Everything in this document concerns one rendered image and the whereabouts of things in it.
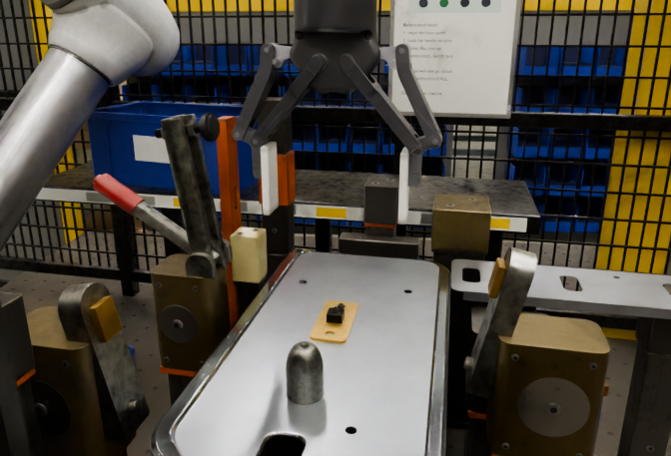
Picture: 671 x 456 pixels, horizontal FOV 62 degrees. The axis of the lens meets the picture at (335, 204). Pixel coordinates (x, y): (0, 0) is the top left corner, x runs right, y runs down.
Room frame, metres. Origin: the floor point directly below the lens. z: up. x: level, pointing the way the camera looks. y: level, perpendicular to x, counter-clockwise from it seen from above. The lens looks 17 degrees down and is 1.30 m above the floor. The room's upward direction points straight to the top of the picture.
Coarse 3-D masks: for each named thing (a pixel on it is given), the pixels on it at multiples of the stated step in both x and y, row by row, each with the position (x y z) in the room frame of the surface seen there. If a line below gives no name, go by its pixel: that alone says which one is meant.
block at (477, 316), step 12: (480, 312) 0.59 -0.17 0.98; (528, 312) 0.59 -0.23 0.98; (540, 312) 0.59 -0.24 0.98; (480, 324) 0.56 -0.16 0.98; (468, 348) 0.58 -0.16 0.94; (468, 396) 0.55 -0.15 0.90; (468, 408) 0.54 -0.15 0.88; (480, 408) 0.54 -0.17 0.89; (480, 420) 0.54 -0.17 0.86; (468, 432) 0.60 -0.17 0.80; (480, 432) 0.54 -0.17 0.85; (468, 444) 0.57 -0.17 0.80; (480, 444) 0.54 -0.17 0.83
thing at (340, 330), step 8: (328, 304) 0.57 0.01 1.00; (336, 304) 0.57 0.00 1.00; (344, 304) 0.57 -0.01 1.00; (352, 304) 0.57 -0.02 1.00; (328, 312) 0.53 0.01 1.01; (344, 312) 0.55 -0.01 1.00; (352, 312) 0.55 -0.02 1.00; (320, 320) 0.53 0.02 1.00; (328, 320) 0.53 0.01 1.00; (336, 320) 0.52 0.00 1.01; (344, 320) 0.53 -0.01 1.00; (352, 320) 0.53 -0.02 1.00; (320, 328) 0.51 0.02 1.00; (328, 328) 0.51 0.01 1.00; (336, 328) 0.51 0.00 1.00; (344, 328) 0.51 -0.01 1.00; (312, 336) 0.50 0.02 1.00; (320, 336) 0.50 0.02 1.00; (328, 336) 0.50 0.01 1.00; (336, 336) 0.50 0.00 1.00; (344, 336) 0.50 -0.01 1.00
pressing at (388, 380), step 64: (320, 256) 0.71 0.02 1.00; (384, 256) 0.72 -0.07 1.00; (256, 320) 0.53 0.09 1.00; (384, 320) 0.53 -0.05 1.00; (448, 320) 0.54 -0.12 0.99; (192, 384) 0.42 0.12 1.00; (256, 384) 0.42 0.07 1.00; (384, 384) 0.42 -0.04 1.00; (192, 448) 0.34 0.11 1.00; (256, 448) 0.34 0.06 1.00; (320, 448) 0.34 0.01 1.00; (384, 448) 0.34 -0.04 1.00
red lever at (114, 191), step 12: (96, 180) 0.58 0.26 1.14; (108, 180) 0.58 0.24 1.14; (108, 192) 0.57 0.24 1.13; (120, 192) 0.57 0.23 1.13; (132, 192) 0.58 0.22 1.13; (120, 204) 0.57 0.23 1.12; (132, 204) 0.57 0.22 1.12; (144, 204) 0.58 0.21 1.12; (144, 216) 0.57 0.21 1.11; (156, 216) 0.57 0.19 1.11; (156, 228) 0.56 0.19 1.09; (168, 228) 0.56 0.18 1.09; (180, 228) 0.57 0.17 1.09; (180, 240) 0.56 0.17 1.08; (216, 252) 0.56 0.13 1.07
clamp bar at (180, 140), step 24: (168, 120) 0.55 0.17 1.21; (192, 120) 0.56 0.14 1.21; (216, 120) 0.56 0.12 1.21; (168, 144) 0.55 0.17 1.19; (192, 144) 0.57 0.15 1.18; (192, 168) 0.55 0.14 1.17; (192, 192) 0.54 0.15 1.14; (192, 216) 0.54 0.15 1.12; (216, 216) 0.57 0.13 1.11; (192, 240) 0.55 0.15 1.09; (216, 240) 0.57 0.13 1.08
